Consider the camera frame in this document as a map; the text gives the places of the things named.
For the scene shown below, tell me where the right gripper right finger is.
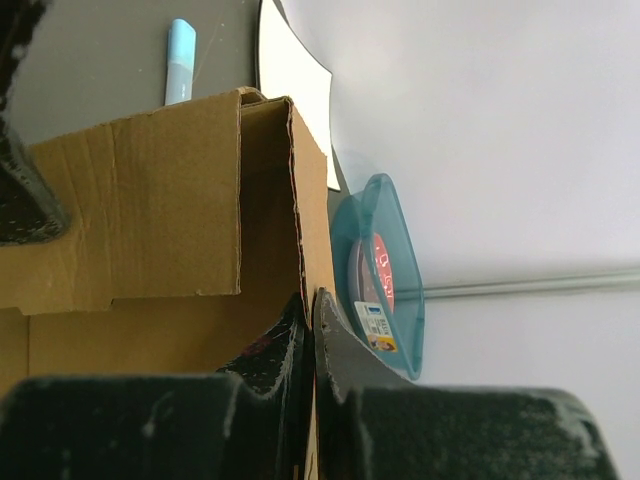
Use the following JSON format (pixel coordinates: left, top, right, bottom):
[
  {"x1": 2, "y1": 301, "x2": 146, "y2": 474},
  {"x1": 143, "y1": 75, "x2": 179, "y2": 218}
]
[{"x1": 312, "y1": 289, "x2": 619, "y2": 479}]

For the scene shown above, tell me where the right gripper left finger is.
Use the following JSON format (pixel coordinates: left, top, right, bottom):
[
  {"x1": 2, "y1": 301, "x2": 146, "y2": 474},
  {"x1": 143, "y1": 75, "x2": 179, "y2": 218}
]
[{"x1": 1, "y1": 294, "x2": 312, "y2": 479}]

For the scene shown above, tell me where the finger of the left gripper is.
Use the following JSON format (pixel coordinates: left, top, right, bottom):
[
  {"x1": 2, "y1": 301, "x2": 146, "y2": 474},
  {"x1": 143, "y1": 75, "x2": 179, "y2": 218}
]
[{"x1": 1, "y1": 1, "x2": 70, "y2": 245}]

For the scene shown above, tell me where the brown cardboard box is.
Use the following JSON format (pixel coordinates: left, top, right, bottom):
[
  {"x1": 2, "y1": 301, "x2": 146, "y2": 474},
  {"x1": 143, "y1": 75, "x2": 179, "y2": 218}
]
[{"x1": 1, "y1": 88, "x2": 334, "y2": 479}]

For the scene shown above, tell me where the teal plastic bin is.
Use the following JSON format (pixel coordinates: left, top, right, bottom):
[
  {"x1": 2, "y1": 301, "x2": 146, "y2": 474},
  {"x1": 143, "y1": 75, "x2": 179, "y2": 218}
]
[{"x1": 330, "y1": 174, "x2": 425, "y2": 380}]

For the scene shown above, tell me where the blue marker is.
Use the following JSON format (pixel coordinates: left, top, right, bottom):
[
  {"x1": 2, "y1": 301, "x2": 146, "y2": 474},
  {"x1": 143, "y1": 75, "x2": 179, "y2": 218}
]
[{"x1": 164, "y1": 18, "x2": 197, "y2": 106}]

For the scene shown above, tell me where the white square plate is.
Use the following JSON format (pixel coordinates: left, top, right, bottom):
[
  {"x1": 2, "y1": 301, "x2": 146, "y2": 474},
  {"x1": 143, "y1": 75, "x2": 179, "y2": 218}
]
[{"x1": 257, "y1": 1, "x2": 340, "y2": 191}]

